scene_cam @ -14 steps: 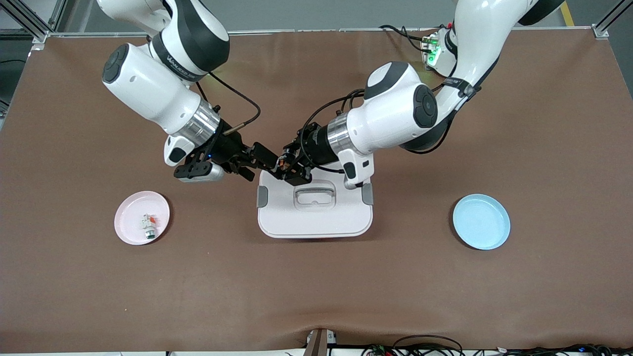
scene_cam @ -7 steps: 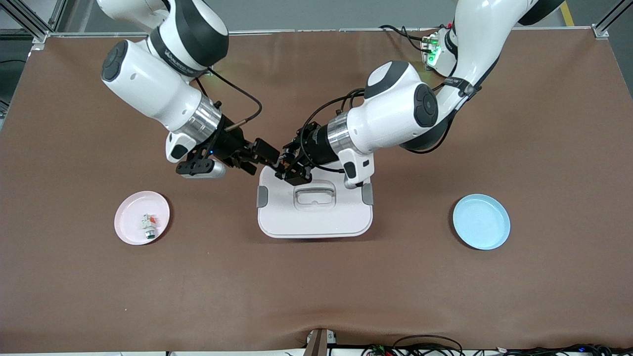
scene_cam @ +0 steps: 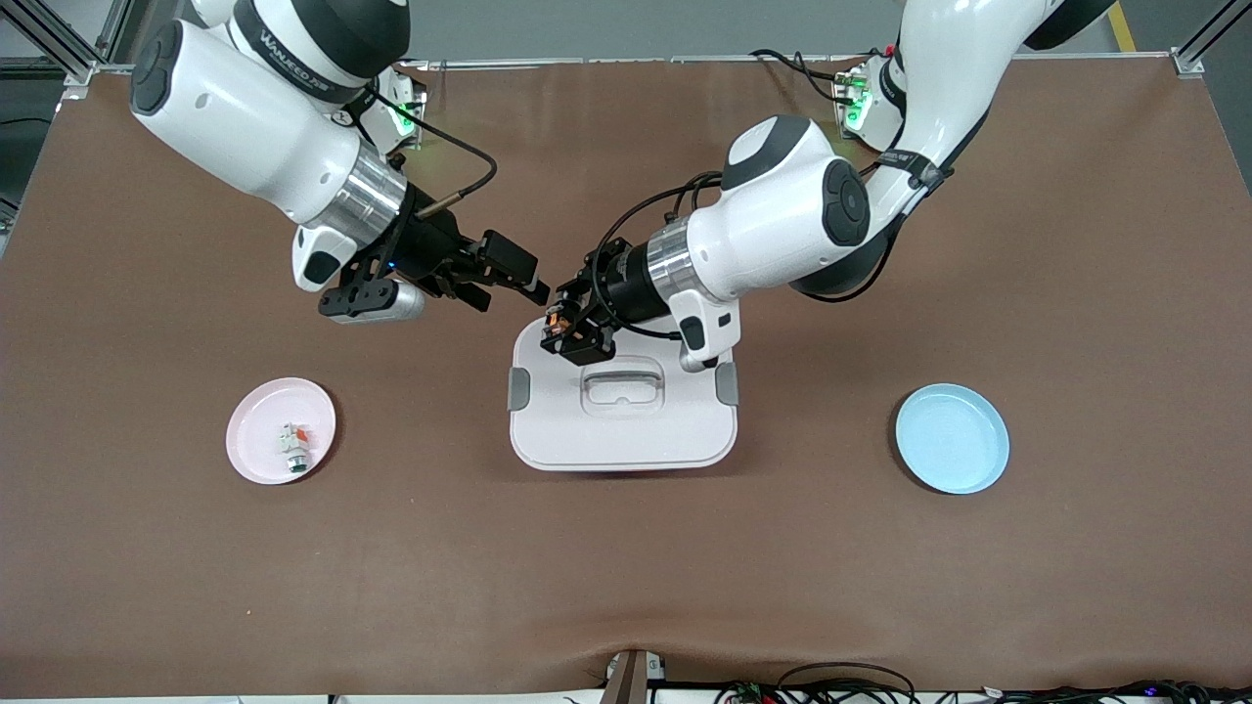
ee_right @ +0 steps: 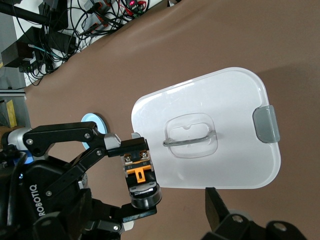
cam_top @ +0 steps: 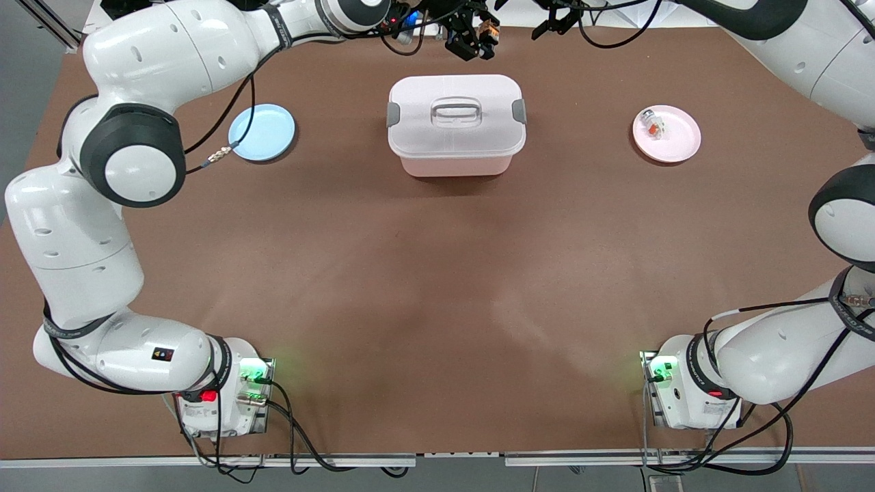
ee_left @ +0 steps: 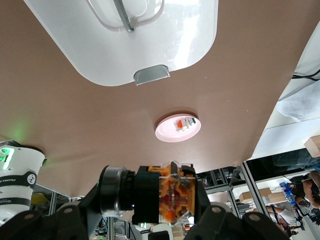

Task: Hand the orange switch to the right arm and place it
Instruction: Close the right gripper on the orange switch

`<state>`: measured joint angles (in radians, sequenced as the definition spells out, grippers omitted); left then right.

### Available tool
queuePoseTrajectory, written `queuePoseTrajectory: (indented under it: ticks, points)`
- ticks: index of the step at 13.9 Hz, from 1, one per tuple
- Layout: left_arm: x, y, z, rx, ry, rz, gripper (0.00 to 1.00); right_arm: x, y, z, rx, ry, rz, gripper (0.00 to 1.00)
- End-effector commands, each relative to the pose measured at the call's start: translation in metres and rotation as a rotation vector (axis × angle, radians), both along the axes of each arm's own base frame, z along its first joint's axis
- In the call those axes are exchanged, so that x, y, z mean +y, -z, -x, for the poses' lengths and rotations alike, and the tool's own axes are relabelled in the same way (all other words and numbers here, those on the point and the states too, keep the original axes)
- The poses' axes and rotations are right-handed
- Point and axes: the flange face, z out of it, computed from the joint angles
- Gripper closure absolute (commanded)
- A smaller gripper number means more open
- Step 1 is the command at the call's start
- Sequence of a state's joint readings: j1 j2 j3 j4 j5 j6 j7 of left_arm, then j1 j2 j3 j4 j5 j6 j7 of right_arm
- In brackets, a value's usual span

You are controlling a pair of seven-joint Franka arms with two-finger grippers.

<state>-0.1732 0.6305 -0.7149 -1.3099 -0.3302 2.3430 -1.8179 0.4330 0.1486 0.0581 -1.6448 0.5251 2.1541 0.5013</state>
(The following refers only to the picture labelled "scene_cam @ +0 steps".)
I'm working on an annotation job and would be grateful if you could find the white and green switch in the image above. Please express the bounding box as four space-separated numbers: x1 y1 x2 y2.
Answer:
276 421 320 478

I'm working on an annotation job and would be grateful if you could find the black cable loop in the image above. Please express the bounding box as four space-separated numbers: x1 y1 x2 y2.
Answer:
714 661 921 704

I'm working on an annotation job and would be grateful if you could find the grey box lid handle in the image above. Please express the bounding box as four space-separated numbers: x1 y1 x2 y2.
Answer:
580 358 667 391

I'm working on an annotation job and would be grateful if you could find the black left base cable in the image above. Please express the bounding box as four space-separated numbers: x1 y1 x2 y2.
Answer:
748 47 868 105

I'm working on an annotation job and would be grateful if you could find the light blue plate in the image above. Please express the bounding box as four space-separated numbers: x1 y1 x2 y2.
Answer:
895 383 1011 496

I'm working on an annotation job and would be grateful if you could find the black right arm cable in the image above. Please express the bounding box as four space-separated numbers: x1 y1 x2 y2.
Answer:
367 88 499 217

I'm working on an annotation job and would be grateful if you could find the aluminium table edge rail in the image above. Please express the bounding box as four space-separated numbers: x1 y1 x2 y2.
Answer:
391 54 906 77

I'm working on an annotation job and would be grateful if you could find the black cable bundle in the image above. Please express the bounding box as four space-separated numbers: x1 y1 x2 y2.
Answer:
978 679 1252 704

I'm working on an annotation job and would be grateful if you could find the pink plate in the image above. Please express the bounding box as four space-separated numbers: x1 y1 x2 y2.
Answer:
225 376 337 487

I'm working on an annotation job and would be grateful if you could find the white lidded storage box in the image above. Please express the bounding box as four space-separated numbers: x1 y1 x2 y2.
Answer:
507 311 740 474

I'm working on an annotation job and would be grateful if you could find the aluminium frame post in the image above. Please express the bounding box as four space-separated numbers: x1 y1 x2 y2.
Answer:
1169 0 1252 79
0 0 134 91

